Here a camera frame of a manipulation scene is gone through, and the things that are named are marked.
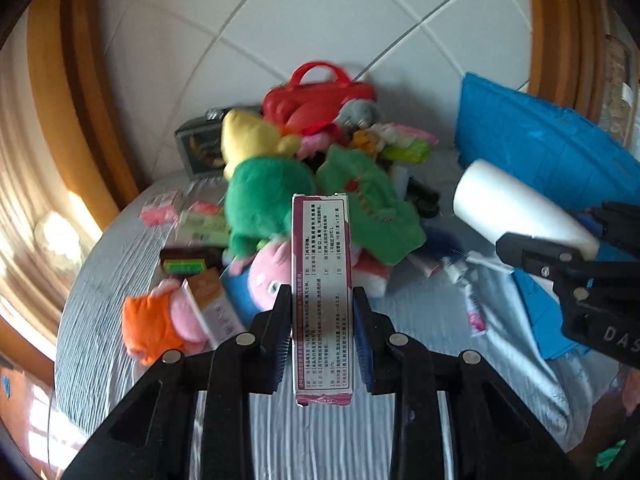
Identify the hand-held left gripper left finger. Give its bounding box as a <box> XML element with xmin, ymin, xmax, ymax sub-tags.
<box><xmin>60</xmin><ymin>284</ymin><xmax>293</xmax><ymax>480</ymax></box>

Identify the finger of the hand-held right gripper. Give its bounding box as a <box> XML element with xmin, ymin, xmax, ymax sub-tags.
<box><xmin>495</xmin><ymin>232</ymin><xmax>640</xmax><ymax>331</ymax></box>
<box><xmin>575</xmin><ymin>202</ymin><xmax>640</xmax><ymax>261</ymax></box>

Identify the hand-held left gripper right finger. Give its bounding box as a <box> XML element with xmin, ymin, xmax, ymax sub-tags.
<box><xmin>352</xmin><ymin>286</ymin><xmax>576</xmax><ymax>480</ymax></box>

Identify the white cylinder bottle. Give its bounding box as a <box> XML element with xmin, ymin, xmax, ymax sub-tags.
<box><xmin>452</xmin><ymin>158</ymin><xmax>600</xmax><ymax>261</ymax></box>

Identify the pink pig plush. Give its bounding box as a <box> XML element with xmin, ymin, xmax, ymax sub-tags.
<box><xmin>222</xmin><ymin>237</ymin><xmax>296</xmax><ymax>328</ymax></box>

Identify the pink white medicine box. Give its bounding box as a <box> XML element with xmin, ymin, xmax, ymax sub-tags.
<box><xmin>291</xmin><ymin>192</ymin><xmax>353</xmax><ymax>407</ymax></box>

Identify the blue plastic crate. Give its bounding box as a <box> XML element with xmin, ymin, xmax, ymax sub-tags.
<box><xmin>457</xmin><ymin>72</ymin><xmax>640</xmax><ymax>361</ymax></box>

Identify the grey cloth-covered desktop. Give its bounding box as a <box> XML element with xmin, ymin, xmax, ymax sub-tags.
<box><xmin>54</xmin><ymin>147</ymin><xmax>601</xmax><ymax>480</ymax></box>

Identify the white plastic clip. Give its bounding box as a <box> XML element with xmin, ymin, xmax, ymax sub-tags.
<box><xmin>465</xmin><ymin>252</ymin><xmax>516</xmax><ymax>275</ymax></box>

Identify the pink soap box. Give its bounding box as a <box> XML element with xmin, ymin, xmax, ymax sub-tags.
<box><xmin>351</xmin><ymin>252</ymin><xmax>392</xmax><ymax>297</ymax></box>

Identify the small pink white tube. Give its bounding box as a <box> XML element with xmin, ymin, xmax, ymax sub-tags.
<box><xmin>462</xmin><ymin>282</ymin><xmax>488</xmax><ymax>336</ymax></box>

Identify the orange white carton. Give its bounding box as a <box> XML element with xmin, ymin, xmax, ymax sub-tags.
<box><xmin>182</xmin><ymin>267</ymin><xmax>248</xmax><ymax>351</ymax></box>

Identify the dark blue mesh sponge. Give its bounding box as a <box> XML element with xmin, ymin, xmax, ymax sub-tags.
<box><xmin>425</xmin><ymin>227</ymin><xmax>463</xmax><ymax>261</ymax></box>

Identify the red white tube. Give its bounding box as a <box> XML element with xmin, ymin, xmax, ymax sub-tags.
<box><xmin>407</xmin><ymin>251</ymin><xmax>446</xmax><ymax>277</ymax></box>

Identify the brown bottle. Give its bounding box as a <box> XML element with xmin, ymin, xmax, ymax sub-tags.
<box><xmin>160</xmin><ymin>247</ymin><xmax>223</xmax><ymax>276</ymax></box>

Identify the green cloth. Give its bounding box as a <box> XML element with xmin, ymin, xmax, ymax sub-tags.
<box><xmin>595</xmin><ymin>440</ymin><xmax>628</xmax><ymax>480</ymax></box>

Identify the black desk tool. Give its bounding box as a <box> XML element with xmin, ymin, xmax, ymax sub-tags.
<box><xmin>405</xmin><ymin>176</ymin><xmax>441</xmax><ymax>218</ymax></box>

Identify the green white box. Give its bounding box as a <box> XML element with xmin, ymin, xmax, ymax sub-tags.
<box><xmin>177</xmin><ymin>227</ymin><xmax>232</xmax><ymax>248</ymax></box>
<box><xmin>180</xmin><ymin>210</ymin><xmax>231</xmax><ymax>233</ymax></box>

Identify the orange plush toy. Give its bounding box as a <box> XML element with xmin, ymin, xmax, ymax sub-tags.
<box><xmin>122</xmin><ymin>277</ymin><xmax>208</xmax><ymax>366</ymax></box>

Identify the green crocodile plush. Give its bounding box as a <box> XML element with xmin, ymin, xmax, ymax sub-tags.
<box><xmin>316</xmin><ymin>145</ymin><xmax>426</xmax><ymax>267</ymax></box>

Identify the dark green plush frog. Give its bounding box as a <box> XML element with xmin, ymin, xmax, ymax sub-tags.
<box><xmin>224</xmin><ymin>156</ymin><xmax>317</xmax><ymax>258</ymax></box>

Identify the green pink wipes packet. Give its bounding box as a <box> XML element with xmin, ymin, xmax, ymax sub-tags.
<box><xmin>377</xmin><ymin>122</ymin><xmax>440</xmax><ymax>163</ymax></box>

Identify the small white yellow plush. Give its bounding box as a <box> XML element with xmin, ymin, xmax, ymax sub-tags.
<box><xmin>352</xmin><ymin>124</ymin><xmax>401</xmax><ymax>156</ymax></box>

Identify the pink red plush toy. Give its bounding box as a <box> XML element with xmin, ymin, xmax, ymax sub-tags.
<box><xmin>297</xmin><ymin>125</ymin><xmax>351</xmax><ymax>158</ymax></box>

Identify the yellow plush toy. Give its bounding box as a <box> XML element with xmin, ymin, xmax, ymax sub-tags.
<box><xmin>221</xmin><ymin>109</ymin><xmax>301</xmax><ymax>178</ymax></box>

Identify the dark box with gold print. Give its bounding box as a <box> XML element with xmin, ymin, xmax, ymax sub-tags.
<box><xmin>174</xmin><ymin>107</ymin><xmax>236</xmax><ymax>177</ymax></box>

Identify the grey plush toy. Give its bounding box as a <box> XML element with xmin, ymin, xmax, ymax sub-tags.
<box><xmin>334</xmin><ymin>99</ymin><xmax>383</xmax><ymax>131</ymax></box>

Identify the red plastic carry case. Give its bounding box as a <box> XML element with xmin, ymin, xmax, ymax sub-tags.
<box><xmin>262</xmin><ymin>61</ymin><xmax>377</xmax><ymax>136</ymax></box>

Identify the beige curtain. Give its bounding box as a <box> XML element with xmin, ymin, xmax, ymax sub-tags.
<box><xmin>0</xmin><ymin>20</ymin><xmax>101</xmax><ymax>361</ymax></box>

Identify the patterned wall hanging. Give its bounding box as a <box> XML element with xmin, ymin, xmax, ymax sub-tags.
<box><xmin>600</xmin><ymin>35</ymin><xmax>636</xmax><ymax>141</ymax></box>

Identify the wooden wall trim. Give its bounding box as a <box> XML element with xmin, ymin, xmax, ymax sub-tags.
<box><xmin>525</xmin><ymin>0</ymin><xmax>606</xmax><ymax>121</ymax></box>
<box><xmin>27</xmin><ymin>0</ymin><xmax>141</xmax><ymax>201</ymax></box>

